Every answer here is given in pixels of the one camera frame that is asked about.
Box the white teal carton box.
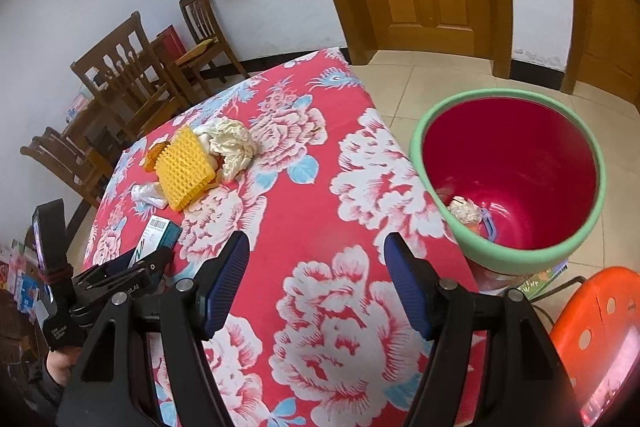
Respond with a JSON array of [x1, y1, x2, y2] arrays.
[[129, 216, 182, 267]]

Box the clear plastic bag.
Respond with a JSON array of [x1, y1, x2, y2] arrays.
[[130, 182, 168, 209]]

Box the large yellow foam net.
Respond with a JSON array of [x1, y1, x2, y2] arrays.
[[154, 127, 217, 211]]

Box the blue plastic clip tool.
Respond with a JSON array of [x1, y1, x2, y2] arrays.
[[478, 208, 498, 243]]

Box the small cream paper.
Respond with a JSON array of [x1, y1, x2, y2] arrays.
[[448, 196, 483, 225]]

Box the cream cloth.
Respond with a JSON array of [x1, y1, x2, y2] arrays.
[[193, 117, 257, 184]]

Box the person left hand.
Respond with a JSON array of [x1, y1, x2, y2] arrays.
[[46, 346, 81, 387]]

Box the orange plastic stool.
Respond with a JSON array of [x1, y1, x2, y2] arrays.
[[550, 267, 639, 426]]

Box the books under bin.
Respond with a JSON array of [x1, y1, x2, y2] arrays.
[[518, 260, 568, 300]]

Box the left wooden chair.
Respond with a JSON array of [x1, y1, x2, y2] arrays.
[[20, 127, 114, 208]]

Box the wooden chair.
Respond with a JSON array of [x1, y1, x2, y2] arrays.
[[20, 127, 114, 208], [176, 0, 250, 96], [70, 11, 189, 141]]

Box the wooden dining table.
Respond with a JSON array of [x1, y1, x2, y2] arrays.
[[60, 36, 202, 153]]

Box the red floral tablecloth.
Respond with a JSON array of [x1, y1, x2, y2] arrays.
[[84, 49, 475, 426]]

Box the red bin green rim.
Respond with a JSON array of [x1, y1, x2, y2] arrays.
[[409, 88, 606, 275]]

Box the near wooden chair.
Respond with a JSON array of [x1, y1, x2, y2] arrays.
[[70, 11, 189, 141]]

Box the red bag on chair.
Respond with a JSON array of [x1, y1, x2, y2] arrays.
[[156, 25, 186, 62]]

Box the far wooden chair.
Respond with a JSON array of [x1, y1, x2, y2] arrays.
[[176, 0, 250, 96]]

